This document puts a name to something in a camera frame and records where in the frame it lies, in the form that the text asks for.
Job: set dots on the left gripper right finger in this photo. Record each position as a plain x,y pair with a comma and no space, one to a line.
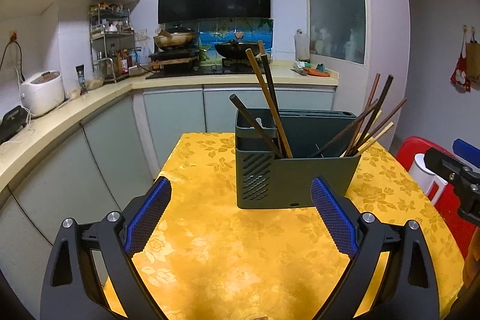
408,289

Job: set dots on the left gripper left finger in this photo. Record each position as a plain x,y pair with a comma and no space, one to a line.
71,287

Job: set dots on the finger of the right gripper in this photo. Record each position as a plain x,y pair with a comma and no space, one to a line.
448,168
468,152

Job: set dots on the pale bamboo chopstick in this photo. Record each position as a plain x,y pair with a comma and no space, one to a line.
371,141

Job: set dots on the dark thin chopstick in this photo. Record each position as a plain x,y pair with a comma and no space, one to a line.
381,99

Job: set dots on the dark wooden chopstick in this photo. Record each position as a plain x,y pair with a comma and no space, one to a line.
268,98

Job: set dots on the dark brown chopstick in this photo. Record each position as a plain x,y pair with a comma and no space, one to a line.
252,121

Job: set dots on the dark square chopstick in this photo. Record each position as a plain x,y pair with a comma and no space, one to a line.
270,84

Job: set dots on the light short bamboo chopstick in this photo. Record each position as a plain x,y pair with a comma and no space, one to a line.
381,125

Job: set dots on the reddish brown chopstick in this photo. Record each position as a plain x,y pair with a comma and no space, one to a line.
368,103

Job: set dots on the red plastic chair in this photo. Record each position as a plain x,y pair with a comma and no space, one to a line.
445,201

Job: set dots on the red hanging cloth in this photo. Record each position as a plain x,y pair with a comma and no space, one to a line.
459,78

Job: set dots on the hanging wooden cutting board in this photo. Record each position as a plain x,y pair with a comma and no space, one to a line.
473,60

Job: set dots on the yellow floral tablecloth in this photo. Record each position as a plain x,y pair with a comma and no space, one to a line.
208,259

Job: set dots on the orange cloth on counter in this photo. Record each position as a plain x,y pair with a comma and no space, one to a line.
315,72

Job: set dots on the dark green utensil holder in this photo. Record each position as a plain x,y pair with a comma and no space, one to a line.
265,181

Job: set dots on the black countertop appliance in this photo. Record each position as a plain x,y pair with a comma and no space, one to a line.
12,123

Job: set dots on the white plastic jug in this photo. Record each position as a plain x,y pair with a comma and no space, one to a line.
302,50

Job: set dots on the white rice cooker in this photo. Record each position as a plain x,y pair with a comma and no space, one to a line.
42,92

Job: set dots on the pepper grinder bottle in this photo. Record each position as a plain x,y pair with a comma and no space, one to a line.
80,71

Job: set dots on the black gas stove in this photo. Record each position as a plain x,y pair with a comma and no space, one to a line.
195,67

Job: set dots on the black wok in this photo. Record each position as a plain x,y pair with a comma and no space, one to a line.
236,50

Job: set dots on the metal spice rack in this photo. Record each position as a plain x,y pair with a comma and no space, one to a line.
111,38

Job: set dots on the brown cooking pot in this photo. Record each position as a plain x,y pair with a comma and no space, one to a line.
174,37

